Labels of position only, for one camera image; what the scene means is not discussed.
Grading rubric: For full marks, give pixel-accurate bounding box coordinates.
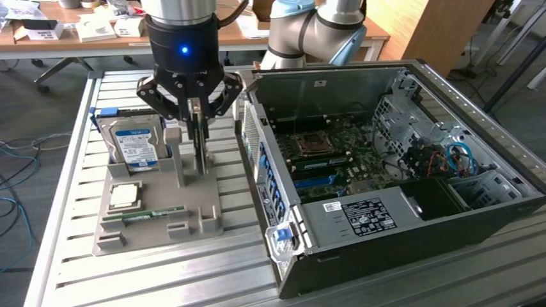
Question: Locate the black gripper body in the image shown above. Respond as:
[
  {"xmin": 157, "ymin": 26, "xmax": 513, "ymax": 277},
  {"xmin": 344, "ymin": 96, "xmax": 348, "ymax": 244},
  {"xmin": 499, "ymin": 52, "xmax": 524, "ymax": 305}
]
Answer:
[{"xmin": 143, "ymin": 14, "xmax": 226, "ymax": 100}]

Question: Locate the black graphics card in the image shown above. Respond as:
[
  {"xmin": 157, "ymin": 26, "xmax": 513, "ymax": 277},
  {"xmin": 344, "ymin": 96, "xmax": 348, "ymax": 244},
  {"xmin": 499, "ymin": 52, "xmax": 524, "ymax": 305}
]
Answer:
[{"xmin": 187, "ymin": 97, "xmax": 214, "ymax": 177}]

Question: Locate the wooden office desk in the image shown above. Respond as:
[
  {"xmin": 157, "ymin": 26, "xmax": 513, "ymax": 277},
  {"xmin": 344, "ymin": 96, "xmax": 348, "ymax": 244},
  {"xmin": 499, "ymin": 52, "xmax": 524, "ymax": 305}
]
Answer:
[
  {"xmin": 158, "ymin": 0, "xmax": 392, "ymax": 70},
  {"xmin": 0, "ymin": 0, "xmax": 171, "ymax": 70}
]

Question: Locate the small white labelled box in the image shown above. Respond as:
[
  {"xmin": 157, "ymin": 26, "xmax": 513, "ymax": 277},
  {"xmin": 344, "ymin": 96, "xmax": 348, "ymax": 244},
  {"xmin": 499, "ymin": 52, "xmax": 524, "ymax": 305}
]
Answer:
[{"xmin": 114, "ymin": 17, "xmax": 146, "ymax": 38}]

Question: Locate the hard disk with blue rails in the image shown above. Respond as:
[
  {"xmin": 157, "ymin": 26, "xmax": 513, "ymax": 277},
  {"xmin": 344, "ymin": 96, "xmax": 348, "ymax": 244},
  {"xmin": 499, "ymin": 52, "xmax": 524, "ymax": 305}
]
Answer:
[{"xmin": 89, "ymin": 107, "xmax": 169, "ymax": 173}]

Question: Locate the white paper stack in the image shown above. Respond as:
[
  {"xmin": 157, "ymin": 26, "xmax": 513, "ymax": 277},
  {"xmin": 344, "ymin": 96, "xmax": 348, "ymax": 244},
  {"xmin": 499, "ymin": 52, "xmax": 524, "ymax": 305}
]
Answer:
[{"xmin": 236, "ymin": 14, "xmax": 272, "ymax": 40}]

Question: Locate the white printed packet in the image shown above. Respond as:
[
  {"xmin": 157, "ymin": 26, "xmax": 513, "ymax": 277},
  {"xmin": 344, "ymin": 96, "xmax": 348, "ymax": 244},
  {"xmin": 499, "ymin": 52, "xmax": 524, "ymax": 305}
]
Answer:
[{"xmin": 106, "ymin": 0, "xmax": 131, "ymax": 16}]

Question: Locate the white packaging tray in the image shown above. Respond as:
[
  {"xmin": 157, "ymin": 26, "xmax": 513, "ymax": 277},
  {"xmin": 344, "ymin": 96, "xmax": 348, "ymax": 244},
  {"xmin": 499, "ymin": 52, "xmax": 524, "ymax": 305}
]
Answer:
[{"xmin": 75, "ymin": 15, "xmax": 118, "ymax": 43}]

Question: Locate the brown cardboard box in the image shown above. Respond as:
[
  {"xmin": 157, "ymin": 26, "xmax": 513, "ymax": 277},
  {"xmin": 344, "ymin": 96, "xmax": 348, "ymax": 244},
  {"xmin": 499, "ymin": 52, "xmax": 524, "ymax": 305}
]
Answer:
[{"xmin": 252, "ymin": 0, "xmax": 276, "ymax": 23}]

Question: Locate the CPU socket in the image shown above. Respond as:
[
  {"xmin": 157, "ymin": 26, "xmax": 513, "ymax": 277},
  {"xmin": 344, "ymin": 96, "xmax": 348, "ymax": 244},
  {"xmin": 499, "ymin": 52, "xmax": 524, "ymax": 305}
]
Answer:
[{"xmin": 293, "ymin": 131, "xmax": 340, "ymax": 157}]

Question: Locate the office chair base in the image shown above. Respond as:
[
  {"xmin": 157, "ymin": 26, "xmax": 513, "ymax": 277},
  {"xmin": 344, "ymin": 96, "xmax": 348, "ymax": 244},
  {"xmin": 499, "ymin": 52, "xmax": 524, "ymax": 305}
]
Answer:
[{"xmin": 33, "ymin": 56, "xmax": 97, "ymax": 94}]

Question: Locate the grey parts rack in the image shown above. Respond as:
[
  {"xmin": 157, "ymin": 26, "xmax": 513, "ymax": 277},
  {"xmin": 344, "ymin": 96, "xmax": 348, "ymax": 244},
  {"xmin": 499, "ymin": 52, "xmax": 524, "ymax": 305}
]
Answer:
[{"xmin": 91, "ymin": 126, "xmax": 226, "ymax": 256}]

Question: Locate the silver CPU chip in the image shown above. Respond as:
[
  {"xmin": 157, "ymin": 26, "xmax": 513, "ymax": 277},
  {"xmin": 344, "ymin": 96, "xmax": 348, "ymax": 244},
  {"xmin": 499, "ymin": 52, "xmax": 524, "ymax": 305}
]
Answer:
[{"xmin": 110, "ymin": 184, "xmax": 141, "ymax": 207}]

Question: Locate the white box with black opening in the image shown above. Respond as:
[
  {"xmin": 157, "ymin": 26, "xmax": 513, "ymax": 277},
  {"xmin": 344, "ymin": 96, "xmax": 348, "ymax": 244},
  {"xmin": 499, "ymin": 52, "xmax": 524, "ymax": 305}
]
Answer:
[{"xmin": 21, "ymin": 19, "xmax": 66, "ymax": 42}]

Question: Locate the blue expansion slot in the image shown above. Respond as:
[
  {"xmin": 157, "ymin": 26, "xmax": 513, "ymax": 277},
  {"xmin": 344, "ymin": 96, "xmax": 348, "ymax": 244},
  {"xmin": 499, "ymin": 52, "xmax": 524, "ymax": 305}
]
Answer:
[{"xmin": 294, "ymin": 175, "xmax": 340, "ymax": 190}]

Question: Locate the green RAM stick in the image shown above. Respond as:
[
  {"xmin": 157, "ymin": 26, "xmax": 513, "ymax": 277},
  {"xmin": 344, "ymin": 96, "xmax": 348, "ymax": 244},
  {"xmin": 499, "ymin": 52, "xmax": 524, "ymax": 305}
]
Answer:
[{"xmin": 102, "ymin": 205, "xmax": 187, "ymax": 222}]

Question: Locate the brown cardboard piece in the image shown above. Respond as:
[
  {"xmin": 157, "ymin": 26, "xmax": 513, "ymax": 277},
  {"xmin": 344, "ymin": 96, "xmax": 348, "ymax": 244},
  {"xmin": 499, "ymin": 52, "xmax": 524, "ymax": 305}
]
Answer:
[{"xmin": 11, "ymin": 20, "xmax": 30, "ymax": 44}]

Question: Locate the green motherboard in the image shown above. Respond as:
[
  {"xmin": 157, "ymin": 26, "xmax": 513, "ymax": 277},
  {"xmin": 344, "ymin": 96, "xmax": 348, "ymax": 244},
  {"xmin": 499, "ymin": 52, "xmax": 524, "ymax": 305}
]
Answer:
[{"xmin": 273, "ymin": 118, "xmax": 406, "ymax": 204}]

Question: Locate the chipset heatsink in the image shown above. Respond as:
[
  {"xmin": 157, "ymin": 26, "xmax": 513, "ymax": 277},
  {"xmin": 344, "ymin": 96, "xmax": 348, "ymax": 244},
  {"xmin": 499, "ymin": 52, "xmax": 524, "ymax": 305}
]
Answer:
[{"xmin": 349, "ymin": 181, "xmax": 376, "ymax": 195}]

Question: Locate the blue case latch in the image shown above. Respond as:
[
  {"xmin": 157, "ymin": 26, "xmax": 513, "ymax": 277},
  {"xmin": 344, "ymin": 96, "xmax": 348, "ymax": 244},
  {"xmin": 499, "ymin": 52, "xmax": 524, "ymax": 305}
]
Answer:
[{"xmin": 273, "ymin": 225, "xmax": 293, "ymax": 242}]

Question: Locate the grey power supply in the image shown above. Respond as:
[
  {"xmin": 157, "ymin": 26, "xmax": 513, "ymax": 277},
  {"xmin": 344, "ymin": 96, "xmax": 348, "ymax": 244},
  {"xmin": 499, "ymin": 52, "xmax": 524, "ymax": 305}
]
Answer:
[{"xmin": 298, "ymin": 186, "xmax": 424, "ymax": 249}]

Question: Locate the open PC case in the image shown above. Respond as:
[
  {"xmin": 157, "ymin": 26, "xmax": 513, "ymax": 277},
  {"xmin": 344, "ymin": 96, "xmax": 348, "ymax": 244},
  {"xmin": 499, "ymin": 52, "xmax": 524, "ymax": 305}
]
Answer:
[{"xmin": 233, "ymin": 58, "xmax": 546, "ymax": 300}]

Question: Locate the white table leg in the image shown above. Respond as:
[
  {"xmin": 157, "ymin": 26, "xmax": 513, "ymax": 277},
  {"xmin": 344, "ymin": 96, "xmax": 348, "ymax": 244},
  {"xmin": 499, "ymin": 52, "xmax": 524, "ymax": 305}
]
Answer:
[{"xmin": 469, "ymin": 0, "xmax": 527, "ymax": 68}]

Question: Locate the black metal pole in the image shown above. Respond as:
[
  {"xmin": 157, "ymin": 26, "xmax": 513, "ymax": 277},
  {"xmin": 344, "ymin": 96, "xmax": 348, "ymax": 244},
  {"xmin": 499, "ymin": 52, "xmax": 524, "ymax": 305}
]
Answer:
[{"xmin": 484, "ymin": 6, "xmax": 546, "ymax": 113}]

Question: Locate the silver disk bay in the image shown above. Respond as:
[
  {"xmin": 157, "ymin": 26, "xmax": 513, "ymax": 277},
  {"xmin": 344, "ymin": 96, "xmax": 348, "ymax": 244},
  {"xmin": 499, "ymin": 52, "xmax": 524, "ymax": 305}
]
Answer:
[{"xmin": 446, "ymin": 169, "xmax": 527, "ymax": 210}]

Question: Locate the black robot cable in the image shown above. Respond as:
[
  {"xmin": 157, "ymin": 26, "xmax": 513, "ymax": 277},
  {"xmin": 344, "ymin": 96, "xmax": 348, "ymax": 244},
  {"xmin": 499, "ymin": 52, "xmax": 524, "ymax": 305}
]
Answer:
[{"xmin": 213, "ymin": 0, "xmax": 252, "ymax": 28}]

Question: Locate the white floor cable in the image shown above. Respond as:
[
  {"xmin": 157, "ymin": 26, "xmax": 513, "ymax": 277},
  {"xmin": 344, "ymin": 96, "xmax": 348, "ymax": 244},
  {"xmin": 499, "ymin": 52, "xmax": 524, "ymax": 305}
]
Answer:
[{"xmin": 0, "ymin": 132, "xmax": 74, "ymax": 152}]

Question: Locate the blue floor cable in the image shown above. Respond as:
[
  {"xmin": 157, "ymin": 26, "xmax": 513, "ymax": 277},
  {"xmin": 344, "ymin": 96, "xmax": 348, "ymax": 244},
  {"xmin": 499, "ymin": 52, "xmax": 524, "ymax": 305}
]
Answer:
[{"xmin": 0, "ymin": 140, "xmax": 41, "ymax": 274}]

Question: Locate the black wire bundle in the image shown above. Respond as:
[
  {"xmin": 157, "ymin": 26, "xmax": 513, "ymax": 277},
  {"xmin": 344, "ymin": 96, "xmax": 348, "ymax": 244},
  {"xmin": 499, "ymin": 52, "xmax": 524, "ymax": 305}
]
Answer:
[{"xmin": 404, "ymin": 143, "xmax": 449, "ymax": 178}]

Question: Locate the black floor cable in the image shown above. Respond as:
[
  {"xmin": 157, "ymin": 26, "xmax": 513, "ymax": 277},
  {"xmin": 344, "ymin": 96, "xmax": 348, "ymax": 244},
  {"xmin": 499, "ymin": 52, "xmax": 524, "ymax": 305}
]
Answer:
[{"xmin": 0, "ymin": 153, "xmax": 42, "ymax": 239}]

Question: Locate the orange wire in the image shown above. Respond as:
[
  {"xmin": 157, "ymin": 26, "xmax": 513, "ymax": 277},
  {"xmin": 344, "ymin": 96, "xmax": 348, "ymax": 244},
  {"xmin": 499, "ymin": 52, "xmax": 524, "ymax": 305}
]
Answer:
[{"xmin": 429, "ymin": 150, "xmax": 454, "ymax": 175}]

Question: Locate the blue wire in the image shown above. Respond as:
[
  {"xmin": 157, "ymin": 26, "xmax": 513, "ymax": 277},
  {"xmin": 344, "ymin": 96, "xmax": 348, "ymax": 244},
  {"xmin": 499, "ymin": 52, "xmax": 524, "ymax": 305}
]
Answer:
[{"xmin": 445, "ymin": 140, "xmax": 480, "ymax": 177}]

